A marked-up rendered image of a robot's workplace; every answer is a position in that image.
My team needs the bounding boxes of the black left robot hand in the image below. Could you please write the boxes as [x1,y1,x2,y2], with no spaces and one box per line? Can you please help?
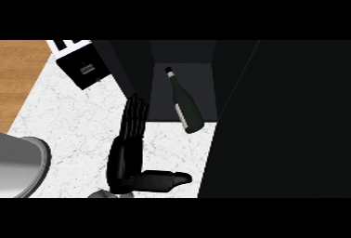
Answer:
[106,93,193,195]

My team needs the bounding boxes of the dark green wine bottle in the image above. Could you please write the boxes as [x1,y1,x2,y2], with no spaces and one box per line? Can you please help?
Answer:
[165,66,205,135]

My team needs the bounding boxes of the dark grey open cabinet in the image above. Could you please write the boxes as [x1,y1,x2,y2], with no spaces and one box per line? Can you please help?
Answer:
[90,39,262,123]

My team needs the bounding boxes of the grey metal sink basin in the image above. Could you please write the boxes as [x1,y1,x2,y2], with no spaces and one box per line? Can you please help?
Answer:
[0,132,53,199]

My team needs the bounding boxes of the black and white appliance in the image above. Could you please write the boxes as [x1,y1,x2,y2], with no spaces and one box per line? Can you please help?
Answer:
[46,39,112,91]

